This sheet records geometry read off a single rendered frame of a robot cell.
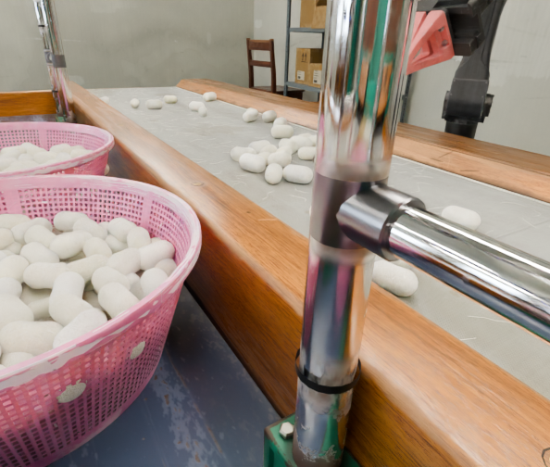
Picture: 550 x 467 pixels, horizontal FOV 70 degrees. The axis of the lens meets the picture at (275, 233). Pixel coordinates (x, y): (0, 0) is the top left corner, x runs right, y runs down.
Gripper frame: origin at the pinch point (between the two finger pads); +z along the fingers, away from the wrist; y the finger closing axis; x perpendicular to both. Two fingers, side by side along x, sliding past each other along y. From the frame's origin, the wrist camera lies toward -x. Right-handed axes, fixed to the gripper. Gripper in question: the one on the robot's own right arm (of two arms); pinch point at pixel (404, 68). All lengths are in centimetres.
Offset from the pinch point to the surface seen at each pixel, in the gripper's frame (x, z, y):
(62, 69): -20, 29, -51
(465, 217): -0.8, 17.8, 21.2
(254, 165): -5.9, 24.0, -1.4
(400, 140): 9.4, 4.4, -0.8
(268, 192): -5.9, 26.0, 4.5
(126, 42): 45, -56, -441
